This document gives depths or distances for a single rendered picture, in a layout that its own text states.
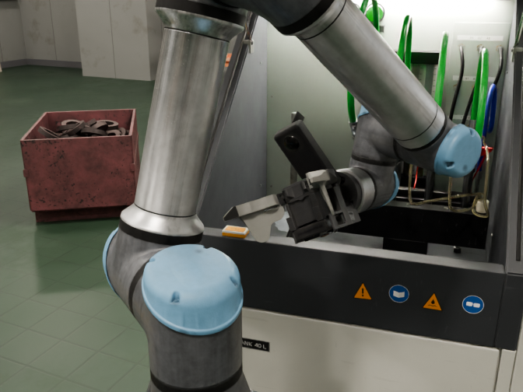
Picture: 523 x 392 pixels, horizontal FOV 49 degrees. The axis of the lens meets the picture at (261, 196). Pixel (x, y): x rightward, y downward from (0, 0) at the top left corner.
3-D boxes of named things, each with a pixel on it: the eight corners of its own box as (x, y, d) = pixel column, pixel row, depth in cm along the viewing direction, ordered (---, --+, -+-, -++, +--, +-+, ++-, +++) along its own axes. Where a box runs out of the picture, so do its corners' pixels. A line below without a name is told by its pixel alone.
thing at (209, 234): (195, 299, 128) (192, 232, 122) (203, 289, 132) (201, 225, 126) (493, 348, 110) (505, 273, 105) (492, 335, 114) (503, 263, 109)
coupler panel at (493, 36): (440, 146, 151) (454, 22, 140) (440, 143, 154) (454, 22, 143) (493, 150, 147) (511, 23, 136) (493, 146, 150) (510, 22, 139)
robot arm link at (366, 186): (364, 160, 91) (323, 178, 96) (351, 162, 88) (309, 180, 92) (381, 204, 91) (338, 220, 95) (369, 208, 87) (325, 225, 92)
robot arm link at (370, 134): (437, 104, 90) (421, 172, 93) (387, 93, 99) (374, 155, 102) (401, 99, 86) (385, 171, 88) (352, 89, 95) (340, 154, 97)
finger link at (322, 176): (346, 208, 69) (339, 214, 78) (329, 162, 70) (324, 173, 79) (322, 217, 69) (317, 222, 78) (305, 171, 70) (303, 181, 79)
